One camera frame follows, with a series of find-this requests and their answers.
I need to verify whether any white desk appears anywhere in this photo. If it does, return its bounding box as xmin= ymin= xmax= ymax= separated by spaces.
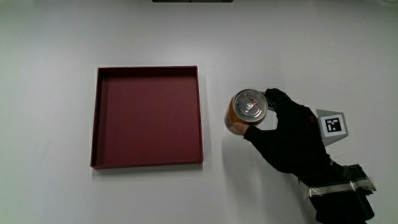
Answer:
xmin=0 ymin=0 xmax=398 ymax=224

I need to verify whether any golden drink can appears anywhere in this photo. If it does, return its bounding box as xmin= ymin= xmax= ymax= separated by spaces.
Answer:
xmin=224 ymin=88 xmax=269 ymax=135

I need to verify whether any person's right hand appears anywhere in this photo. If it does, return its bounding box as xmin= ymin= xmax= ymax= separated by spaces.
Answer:
xmin=232 ymin=88 xmax=349 ymax=187

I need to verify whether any person's right forearm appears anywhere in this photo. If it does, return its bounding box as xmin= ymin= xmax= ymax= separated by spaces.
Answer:
xmin=297 ymin=162 xmax=377 ymax=224

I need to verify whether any dark red square tray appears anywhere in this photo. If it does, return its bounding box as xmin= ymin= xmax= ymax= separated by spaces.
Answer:
xmin=90 ymin=65 xmax=204 ymax=170

